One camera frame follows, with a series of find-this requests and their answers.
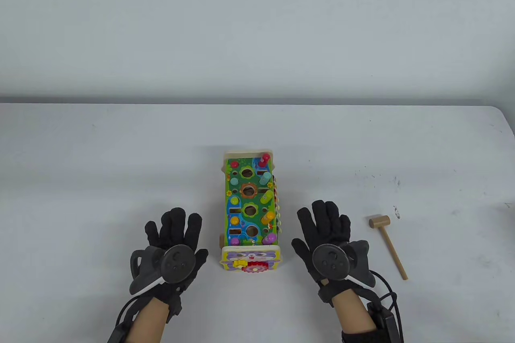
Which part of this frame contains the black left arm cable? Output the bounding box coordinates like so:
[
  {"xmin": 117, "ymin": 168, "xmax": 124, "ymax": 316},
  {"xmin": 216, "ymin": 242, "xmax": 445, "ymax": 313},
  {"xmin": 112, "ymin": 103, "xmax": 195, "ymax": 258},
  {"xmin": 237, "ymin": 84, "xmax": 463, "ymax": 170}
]
[{"xmin": 115, "ymin": 297, "xmax": 139, "ymax": 331}]

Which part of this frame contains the person's left forearm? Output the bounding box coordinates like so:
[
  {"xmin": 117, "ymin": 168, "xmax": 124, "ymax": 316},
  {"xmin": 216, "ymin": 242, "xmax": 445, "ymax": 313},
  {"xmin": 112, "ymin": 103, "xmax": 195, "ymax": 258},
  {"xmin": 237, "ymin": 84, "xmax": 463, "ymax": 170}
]
[{"xmin": 121, "ymin": 299, "xmax": 171, "ymax": 343}]

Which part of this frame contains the colourful wooden whack-a-mole toy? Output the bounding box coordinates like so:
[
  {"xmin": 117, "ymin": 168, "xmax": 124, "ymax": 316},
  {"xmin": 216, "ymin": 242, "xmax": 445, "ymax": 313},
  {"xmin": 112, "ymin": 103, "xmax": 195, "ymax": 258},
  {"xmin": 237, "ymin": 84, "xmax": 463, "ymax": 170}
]
[{"xmin": 218, "ymin": 151, "xmax": 286, "ymax": 275}]

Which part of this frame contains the black left forearm box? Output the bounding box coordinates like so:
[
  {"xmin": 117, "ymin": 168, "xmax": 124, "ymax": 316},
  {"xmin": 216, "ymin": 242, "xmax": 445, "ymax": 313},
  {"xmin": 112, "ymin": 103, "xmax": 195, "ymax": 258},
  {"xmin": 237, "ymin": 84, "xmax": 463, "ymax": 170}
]
[{"xmin": 107, "ymin": 321, "xmax": 130, "ymax": 343}]

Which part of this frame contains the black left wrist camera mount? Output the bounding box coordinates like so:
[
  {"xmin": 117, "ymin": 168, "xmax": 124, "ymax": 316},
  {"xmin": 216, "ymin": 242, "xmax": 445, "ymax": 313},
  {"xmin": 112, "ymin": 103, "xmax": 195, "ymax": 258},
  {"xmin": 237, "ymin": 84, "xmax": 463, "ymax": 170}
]
[{"xmin": 166, "ymin": 287, "xmax": 184, "ymax": 323}]

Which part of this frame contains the person's right hand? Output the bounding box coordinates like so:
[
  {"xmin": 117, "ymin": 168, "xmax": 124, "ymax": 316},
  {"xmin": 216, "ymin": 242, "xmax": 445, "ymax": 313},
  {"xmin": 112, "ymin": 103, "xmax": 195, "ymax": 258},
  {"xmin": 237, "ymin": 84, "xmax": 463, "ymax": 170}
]
[{"xmin": 291, "ymin": 200, "xmax": 375, "ymax": 305}]

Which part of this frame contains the black right forearm box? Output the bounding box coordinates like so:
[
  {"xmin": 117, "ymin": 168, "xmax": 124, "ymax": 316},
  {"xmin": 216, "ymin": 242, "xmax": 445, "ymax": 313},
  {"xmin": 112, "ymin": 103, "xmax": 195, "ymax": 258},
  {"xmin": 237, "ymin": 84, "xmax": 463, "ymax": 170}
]
[{"xmin": 367, "ymin": 303, "xmax": 404, "ymax": 343}]

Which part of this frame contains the black right forearm strap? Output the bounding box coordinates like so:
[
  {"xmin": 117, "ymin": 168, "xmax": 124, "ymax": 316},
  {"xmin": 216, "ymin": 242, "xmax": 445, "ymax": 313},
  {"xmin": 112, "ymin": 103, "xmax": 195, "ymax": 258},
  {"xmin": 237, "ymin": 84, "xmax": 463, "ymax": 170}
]
[{"xmin": 342, "ymin": 329, "xmax": 383, "ymax": 343}]

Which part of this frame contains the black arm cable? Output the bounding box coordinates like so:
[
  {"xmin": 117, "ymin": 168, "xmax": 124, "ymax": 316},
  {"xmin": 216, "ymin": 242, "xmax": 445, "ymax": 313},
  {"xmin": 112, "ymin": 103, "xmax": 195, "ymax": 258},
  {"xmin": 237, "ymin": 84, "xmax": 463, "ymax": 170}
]
[
  {"xmin": 370, "ymin": 271, "xmax": 403, "ymax": 343},
  {"xmin": 115, "ymin": 297, "xmax": 139, "ymax": 331}
]

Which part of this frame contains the group of colourful mole pegs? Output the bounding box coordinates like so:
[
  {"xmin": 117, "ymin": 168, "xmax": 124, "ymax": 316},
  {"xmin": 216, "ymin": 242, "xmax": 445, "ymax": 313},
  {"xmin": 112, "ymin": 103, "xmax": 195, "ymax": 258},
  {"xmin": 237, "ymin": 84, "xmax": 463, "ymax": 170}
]
[{"xmin": 228, "ymin": 153, "xmax": 278, "ymax": 246}]

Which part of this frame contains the black left hand controller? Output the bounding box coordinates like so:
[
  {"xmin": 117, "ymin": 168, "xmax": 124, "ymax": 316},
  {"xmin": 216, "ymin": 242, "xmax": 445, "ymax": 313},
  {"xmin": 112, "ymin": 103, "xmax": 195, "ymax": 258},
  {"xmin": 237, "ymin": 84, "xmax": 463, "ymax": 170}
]
[{"xmin": 129, "ymin": 245, "xmax": 196, "ymax": 295}]

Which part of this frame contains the black right hand controller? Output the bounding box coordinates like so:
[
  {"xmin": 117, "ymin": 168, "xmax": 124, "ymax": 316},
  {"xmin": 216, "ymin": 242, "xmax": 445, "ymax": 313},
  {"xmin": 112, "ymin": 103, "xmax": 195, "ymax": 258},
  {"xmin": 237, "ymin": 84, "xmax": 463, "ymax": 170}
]
[{"xmin": 312, "ymin": 240, "xmax": 376, "ymax": 289}]

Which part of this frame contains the person's right forearm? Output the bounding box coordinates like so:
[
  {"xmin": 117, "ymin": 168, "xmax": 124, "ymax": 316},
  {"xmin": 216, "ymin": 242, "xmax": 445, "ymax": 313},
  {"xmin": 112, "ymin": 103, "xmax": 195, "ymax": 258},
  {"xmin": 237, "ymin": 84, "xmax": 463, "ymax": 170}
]
[{"xmin": 332, "ymin": 293, "xmax": 374, "ymax": 335}]

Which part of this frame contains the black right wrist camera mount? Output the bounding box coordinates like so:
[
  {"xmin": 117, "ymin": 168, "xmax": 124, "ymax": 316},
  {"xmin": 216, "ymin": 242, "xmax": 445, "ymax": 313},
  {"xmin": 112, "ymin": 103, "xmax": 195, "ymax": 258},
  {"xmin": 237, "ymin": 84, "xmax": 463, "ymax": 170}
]
[{"xmin": 317, "ymin": 278, "xmax": 335, "ymax": 304}]

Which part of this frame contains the black hand controller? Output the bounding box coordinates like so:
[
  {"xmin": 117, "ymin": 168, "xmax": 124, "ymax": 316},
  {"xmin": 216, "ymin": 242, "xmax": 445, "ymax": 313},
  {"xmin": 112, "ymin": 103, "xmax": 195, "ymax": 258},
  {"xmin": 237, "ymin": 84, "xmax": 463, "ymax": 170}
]
[
  {"xmin": 312, "ymin": 240, "xmax": 376, "ymax": 289},
  {"xmin": 129, "ymin": 245, "xmax": 196, "ymax": 295}
]

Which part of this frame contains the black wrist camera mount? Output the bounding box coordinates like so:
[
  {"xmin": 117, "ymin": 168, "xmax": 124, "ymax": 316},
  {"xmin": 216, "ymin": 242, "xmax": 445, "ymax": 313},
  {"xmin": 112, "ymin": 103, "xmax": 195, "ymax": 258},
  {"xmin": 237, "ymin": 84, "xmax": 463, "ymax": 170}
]
[
  {"xmin": 317, "ymin": 278, "xmax": 335, "ymax": 304},
  {"xmin": 166, "ymin": 287, "xmax": 184, "ymax": 323}
]

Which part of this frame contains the person's left hand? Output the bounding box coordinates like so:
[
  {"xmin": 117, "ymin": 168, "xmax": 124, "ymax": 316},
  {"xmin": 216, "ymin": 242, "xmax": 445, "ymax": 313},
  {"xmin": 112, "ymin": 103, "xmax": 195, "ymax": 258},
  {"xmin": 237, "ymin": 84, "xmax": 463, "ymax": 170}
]
[{"xmin": 144, "ymin": 207, "xmax": 209, "ymax": 315}]

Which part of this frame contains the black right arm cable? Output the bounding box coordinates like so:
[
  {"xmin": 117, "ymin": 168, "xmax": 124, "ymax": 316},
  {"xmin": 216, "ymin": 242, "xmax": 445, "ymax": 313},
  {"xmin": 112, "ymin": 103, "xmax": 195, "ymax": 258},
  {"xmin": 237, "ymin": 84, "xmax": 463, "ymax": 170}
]
[{"xmin": 370, "ymin": 271, "xmax": 403, "ymax": 343}]

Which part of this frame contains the wooden toy hammer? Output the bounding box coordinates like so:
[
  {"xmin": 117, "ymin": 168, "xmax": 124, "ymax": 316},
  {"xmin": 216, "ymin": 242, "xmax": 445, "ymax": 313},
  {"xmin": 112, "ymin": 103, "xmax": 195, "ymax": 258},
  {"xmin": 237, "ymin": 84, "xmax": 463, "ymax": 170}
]
[{"xmin": 369, "ymin": 215, "xmax": 408, "ymax": 281}]

